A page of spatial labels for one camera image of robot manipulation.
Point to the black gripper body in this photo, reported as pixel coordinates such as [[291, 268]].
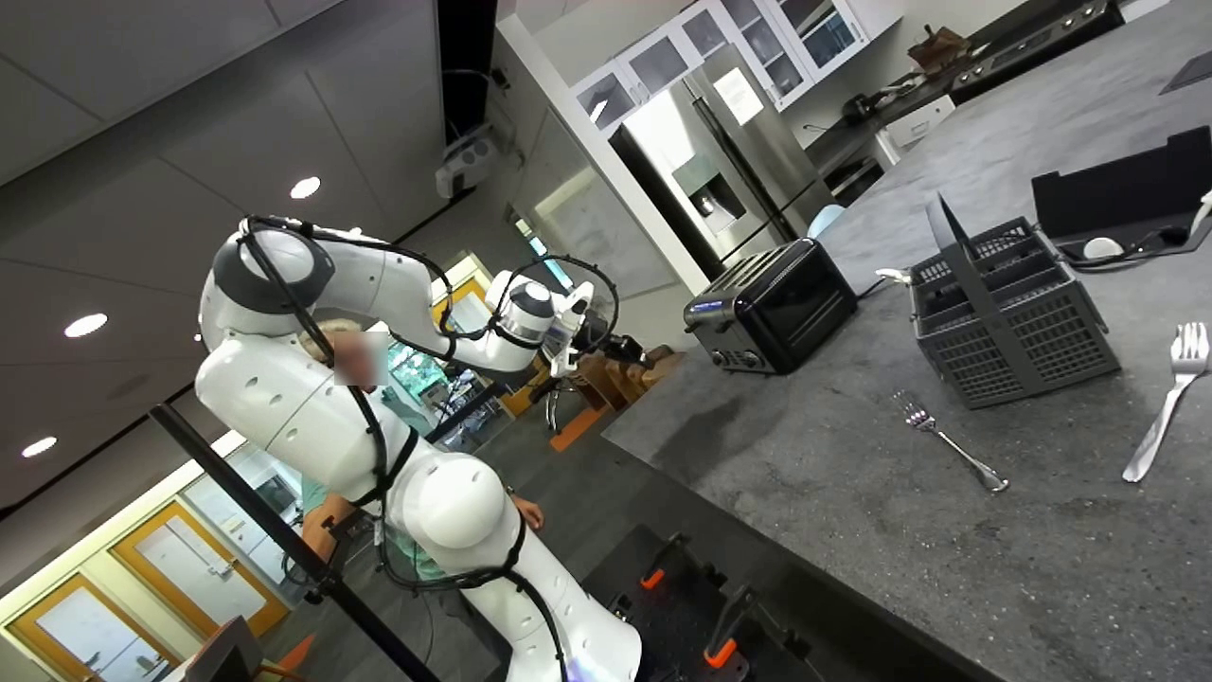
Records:
[[589, 324]]

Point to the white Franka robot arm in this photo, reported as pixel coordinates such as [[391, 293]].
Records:
[[317, 417]]

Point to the yellow framed door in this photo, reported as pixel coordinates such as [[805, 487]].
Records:
[[463, 285]]

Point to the stainless steel fridge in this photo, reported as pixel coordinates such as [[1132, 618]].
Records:
[[706, 165]]

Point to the person in green shirt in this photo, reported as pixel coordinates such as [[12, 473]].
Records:
[[349, 360]]

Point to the orange black clamp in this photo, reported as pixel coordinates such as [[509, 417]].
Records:
[[654, 574], [721, 650]]

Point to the round ceiling light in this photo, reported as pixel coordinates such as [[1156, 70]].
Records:
[[84, 324], [305, 189], [41, 444]]

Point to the white glass door cabinets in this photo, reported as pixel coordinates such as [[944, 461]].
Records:
[[745, 42]]

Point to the small silver fork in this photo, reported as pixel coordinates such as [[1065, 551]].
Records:
[[954, 442]]

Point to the grey cutlery basket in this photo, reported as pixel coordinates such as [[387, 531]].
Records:
[[1010, 324]]

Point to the brown kettle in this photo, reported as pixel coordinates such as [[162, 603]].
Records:
[[936, 46]]

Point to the yellow framed window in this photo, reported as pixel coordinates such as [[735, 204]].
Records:
[[80, 628], [191, 569]]

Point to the white oval object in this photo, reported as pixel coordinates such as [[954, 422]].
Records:
[[1099, 248]]

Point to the black kitchen stove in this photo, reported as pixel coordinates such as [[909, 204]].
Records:
[[1034, 38]]

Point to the black open case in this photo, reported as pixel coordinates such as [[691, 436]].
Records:
[[1124, 192]]

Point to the large silver fork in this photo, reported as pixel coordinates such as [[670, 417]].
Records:
[[1161, 411]]

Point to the dark floor mat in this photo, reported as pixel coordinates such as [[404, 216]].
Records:
[[1192, 70]]

